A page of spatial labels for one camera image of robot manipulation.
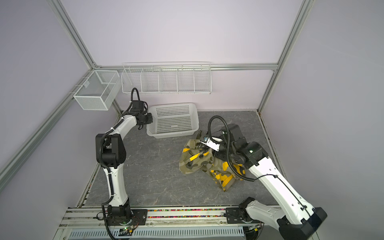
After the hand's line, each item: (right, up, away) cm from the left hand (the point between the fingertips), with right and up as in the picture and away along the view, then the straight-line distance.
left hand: (151, 119), depth 102 cm
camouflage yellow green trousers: (+32, -17, -39) cm, 54 cm away
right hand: (+41, -13, -31) cm, 53 cm away
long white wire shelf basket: (+11, +28, -3) cm, 30 cm away
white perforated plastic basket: (+13, -1, +3) cm, 14 cm away
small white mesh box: (-33, +18, -5) cm, 38 cm away
